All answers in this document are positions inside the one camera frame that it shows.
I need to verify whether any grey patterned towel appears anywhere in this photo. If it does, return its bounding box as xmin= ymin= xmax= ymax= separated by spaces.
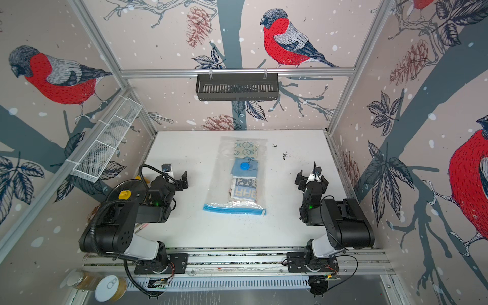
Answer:
xmin=230 ymin=177 xmax=257 ymax=205

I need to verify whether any glass jar with metal lid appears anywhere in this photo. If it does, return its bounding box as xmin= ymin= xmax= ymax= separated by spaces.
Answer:
xmin=60 ymin=269 xmax=103 ymax=291

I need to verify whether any clear vacuum bag blue zipper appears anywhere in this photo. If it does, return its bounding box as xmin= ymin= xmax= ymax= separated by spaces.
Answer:
xmin=203 ymin=137 xmax=268 ymax=216

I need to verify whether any yellow pot black lid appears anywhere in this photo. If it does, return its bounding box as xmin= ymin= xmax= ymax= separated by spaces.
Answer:
xmin=105 ymin=177 xmax=149 ymax=203

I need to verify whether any white mesh wall shelf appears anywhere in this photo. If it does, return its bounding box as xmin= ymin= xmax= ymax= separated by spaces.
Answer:
xmin=71 ymin=97 xmax=142 ymax=182

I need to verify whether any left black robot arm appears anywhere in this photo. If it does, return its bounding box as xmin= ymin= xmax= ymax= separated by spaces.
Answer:
xmin=79 ymin=164 xmax=189 ymax=275

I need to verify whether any black hanging wire basket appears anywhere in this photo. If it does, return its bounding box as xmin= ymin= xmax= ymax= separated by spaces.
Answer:
xmin=196 ymin=73 xmax=279 ymax=102

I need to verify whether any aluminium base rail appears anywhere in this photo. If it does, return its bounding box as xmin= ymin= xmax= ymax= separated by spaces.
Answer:
xmin=81 ymin=247 xmax=395 ymax=292

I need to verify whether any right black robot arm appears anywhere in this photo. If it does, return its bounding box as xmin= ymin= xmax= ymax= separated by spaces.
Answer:
xmin=282 ymin=165 xmax=375 ymax=274

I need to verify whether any cream towel blue bunny print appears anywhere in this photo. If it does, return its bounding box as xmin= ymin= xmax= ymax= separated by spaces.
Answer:
xmin=233 ymin=140 xmax=260 ymax=159

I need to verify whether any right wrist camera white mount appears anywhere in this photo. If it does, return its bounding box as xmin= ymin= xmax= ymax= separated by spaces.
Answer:
xmin=306 ymin=173 xmax=320 ymax=183

